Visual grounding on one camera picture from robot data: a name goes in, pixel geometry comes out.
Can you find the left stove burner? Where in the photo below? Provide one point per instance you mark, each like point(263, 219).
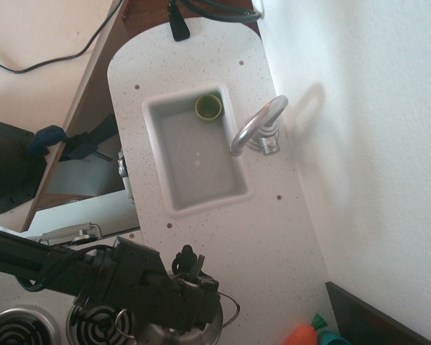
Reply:
point(28, 324)

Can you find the black box corner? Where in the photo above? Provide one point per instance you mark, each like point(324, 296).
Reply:
point(381, 316)

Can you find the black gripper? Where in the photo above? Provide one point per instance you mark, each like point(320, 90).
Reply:
point(133, 276)

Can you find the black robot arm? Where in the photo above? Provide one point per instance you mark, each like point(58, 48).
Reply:
point(40, 267)

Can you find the white toy kitchen counter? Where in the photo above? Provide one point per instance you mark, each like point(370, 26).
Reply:
point(225, 242)

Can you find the stove burner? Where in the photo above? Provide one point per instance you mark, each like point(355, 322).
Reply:
point(98, 326)
point(28, 324)

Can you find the silver oven door handle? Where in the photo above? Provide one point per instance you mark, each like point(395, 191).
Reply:
point(71, 235)

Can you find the black clamp at top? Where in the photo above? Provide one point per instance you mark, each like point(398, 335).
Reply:
point(179, 29)

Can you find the silver metal pot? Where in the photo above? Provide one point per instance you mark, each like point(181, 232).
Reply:
point(147, 333)

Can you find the right stove burner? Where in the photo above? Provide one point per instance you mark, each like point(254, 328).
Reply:
point(98, 326)

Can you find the silver toy faucet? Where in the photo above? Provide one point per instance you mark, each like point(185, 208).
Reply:
point(260, 132)

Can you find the green plastic cup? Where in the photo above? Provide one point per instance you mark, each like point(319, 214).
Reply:
point(208, 107)

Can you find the silver side knob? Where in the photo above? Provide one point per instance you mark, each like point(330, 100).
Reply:
point(123, 172)

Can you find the teal plastic bowl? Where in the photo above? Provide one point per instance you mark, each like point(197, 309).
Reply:
point(331, 338)

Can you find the orange toy carrot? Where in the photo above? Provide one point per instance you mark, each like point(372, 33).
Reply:
point(306, 334)

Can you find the blue clamp handle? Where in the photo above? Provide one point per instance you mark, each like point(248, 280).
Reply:
point(45, 138)

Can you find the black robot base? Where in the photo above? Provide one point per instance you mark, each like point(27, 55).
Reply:
point(20, 172)

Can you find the white toy sink basin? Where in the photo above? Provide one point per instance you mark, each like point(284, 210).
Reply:
point(195, 168)

